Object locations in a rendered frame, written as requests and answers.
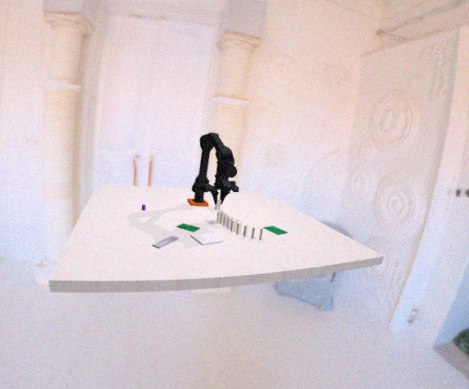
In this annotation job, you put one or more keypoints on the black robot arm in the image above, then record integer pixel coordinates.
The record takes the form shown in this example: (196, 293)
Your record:
(225, 166)

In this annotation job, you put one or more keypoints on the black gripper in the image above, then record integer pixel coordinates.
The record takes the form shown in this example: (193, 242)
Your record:
(213, 189)

